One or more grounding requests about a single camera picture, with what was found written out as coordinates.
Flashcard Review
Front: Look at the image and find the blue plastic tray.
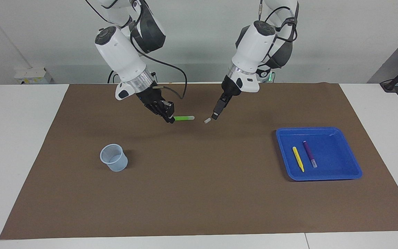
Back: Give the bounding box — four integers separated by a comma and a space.
276, 127, 363, 182

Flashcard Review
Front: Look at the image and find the purple pen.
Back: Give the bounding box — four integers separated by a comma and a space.
303, 140, 318, 168

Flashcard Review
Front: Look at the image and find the white power box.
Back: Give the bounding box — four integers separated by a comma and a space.
14, 67, 53, 85

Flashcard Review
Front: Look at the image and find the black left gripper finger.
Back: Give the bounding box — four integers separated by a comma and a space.
211, 98, 226, 120
218, 101, 229, 120

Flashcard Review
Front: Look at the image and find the brown table mat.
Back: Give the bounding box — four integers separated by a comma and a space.
0, 82, 398, 240

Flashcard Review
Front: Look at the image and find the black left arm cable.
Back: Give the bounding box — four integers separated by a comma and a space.
259, 0, 299, 66

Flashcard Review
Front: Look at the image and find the translucent plastic cup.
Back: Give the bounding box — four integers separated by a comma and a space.
99, 144, 129, 172

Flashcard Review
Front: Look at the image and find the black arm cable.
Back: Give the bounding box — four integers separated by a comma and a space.
259, 0, 299, 66
130, 0, 188, 100

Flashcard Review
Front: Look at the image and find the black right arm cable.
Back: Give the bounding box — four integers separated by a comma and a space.
130, 0, 188, 100

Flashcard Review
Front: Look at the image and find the yellow pen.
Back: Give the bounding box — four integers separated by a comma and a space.
292, 147, 305, 173

